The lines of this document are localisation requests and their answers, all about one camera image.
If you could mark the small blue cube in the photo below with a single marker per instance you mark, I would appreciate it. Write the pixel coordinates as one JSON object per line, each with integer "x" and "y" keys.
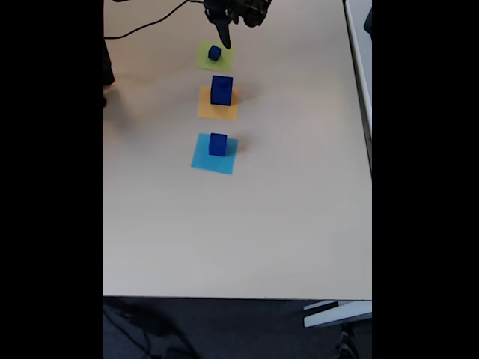
{"x": 214, "y": 53}

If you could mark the medium blue cube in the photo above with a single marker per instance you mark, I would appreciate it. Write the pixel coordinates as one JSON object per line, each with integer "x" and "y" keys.
{"x": 217, "y": 146}

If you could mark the green paper square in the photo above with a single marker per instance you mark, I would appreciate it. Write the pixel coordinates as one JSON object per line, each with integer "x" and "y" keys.
{"x": 204, "y": 61}

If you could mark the orange paper square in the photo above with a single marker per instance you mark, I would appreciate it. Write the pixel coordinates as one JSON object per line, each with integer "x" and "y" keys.
{"x": 209, "y": 112}

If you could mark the light blue paper square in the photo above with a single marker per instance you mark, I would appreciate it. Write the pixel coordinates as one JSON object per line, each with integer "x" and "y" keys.
{"x": 202, "y": 162}

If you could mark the large blue cube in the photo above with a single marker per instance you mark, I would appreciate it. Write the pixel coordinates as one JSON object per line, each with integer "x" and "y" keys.
{"x": 219, "y": 97}

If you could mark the white neighbouring table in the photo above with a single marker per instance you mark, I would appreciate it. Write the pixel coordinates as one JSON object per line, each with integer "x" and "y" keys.
{"x": 361, "y": 56}

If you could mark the dark blue chair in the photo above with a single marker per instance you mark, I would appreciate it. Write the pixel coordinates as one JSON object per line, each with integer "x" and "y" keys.
{"x": 369, "y": 20}

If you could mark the white table leg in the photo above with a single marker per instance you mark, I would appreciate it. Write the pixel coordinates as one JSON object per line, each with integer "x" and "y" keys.
{"x": 337, "y": 316}

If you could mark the black camera box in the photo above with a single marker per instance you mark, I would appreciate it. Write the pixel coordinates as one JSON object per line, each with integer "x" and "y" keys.
{"x": 254, "y": 13}

